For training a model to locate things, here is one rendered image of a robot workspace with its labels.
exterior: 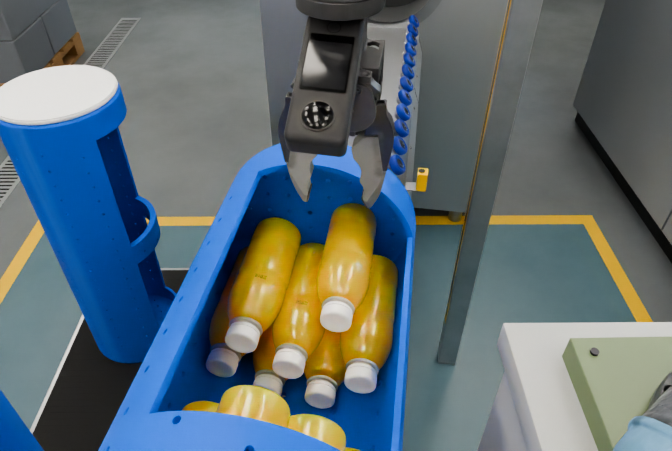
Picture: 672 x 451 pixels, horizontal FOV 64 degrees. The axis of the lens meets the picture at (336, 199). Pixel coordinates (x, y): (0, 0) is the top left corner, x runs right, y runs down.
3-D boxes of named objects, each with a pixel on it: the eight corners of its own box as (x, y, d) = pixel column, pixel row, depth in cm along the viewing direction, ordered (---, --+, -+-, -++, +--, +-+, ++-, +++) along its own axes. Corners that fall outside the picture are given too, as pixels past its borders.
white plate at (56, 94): (1, 135, 110) (3, 140, 111) (133, 96, 123) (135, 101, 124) (-22, 84, 127) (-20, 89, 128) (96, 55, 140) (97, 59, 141)
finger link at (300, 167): (316, 173, 59) (337, 103, 53) (305, 208, 54) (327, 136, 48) (289, 165, 59) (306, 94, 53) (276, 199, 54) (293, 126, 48)
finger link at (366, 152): (399, 176, 57) (382, 100, 52) (395, 212, 53) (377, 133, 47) (371, 179, 58) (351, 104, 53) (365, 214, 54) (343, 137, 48)
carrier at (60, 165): (113, 380, 166) (198, 335, 179) (2, 141, 110) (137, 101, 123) (85, 320, 183) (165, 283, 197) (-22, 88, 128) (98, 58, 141)
